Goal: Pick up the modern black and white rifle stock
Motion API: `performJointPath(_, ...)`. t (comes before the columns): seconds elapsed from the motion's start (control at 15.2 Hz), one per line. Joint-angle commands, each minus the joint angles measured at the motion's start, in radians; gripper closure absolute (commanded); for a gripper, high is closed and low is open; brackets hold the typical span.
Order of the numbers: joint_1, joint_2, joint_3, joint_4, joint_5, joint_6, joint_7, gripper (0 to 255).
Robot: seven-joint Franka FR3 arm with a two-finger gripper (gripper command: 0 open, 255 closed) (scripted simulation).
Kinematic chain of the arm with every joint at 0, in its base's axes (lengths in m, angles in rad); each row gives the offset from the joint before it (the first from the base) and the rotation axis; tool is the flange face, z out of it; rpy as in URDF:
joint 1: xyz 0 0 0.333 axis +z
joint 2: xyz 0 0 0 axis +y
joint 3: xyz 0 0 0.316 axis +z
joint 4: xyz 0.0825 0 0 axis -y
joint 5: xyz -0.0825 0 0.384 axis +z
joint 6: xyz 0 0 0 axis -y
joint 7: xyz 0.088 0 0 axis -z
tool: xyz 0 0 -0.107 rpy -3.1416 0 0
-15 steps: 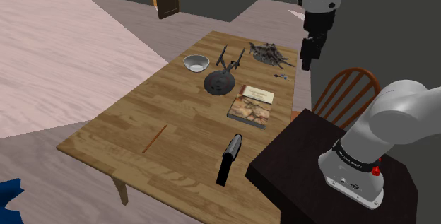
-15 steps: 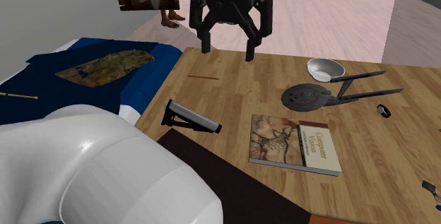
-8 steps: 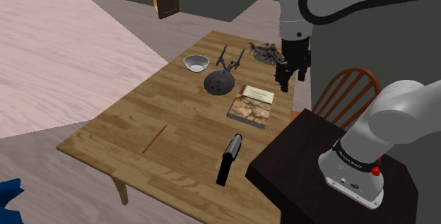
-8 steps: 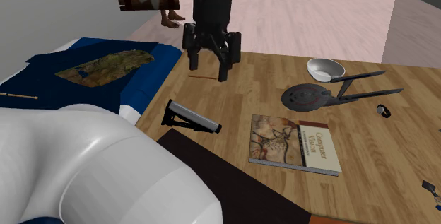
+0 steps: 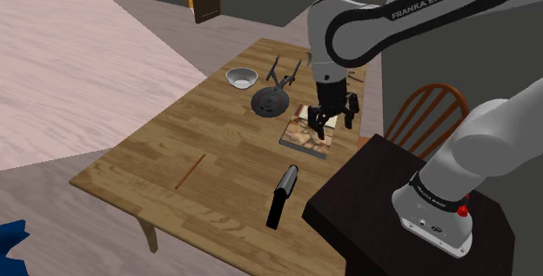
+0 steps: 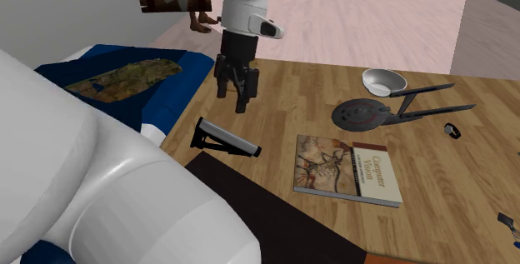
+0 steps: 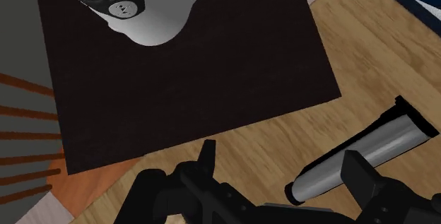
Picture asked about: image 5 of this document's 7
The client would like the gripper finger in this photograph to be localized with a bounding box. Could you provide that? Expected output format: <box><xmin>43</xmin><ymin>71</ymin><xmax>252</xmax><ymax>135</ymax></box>
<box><xmin>306</xmin><ymin>104</ymin><xmax>333</xmax><ymax>141</ymax></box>
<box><xmin>338</xmin><ymin>91</ymin><xmax>361</xmax><ymax>131</ymax></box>

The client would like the book with patterned cover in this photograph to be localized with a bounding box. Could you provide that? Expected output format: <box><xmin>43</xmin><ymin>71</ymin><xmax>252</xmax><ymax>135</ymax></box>
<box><xmin>278</xmin><ymin>104</ymin><xmax>341</xmax><ymax>161</ymax></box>

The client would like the dark grey spaceship model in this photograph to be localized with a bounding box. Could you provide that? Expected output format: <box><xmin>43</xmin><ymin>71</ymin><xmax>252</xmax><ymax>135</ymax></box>
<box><xmin>249</xmin><ymin>54</ymin><xmax>303</xmax><ymax>118</ymax></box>

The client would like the brown wooden chair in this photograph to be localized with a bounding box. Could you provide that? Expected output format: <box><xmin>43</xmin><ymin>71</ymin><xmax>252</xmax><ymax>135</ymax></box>
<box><xmin>357</xmin><ymin>82</ymin><xmax>471</xmax><ymax>162</ymax></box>

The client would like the black flashlight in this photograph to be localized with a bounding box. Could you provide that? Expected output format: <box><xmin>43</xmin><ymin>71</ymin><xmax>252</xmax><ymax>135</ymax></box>
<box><xmin>265</xmin><ymin>164</ymin><xmax>299</xmax><ymax>231</ymax></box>

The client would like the white bowl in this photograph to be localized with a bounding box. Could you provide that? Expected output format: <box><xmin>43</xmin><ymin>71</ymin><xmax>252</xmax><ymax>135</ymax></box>
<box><xmin>225</xmin><ymin>66</ymin><xmax>259</xmax><ymax>91</ymax></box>

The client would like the dark robot stand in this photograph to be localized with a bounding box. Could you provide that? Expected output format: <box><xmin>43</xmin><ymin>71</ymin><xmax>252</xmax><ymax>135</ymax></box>
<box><xmin>301</xmin><ymin>133</ymin><xmax>517</xmax><ymax>276</ymax></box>

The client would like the wooden table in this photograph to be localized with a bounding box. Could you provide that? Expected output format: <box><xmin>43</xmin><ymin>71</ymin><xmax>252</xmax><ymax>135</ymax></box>
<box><xmin>69</xmin><ymin>37</ymin><xmax>370</xmax><ymax>276</ymax></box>

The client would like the orange pencil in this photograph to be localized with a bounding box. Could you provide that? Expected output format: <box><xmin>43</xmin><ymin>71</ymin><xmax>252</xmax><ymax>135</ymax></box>
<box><xmin>174</xmin><ymin>152</ymin><xmax>208</xmax><ymax>191</ymax></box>

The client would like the blue furniture piece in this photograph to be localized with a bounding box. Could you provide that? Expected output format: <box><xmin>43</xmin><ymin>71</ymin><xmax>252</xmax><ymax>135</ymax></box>
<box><xmin>0</xmin><ymin>219</ymin><xmax>31</xmax><ymax>276</ymax></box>

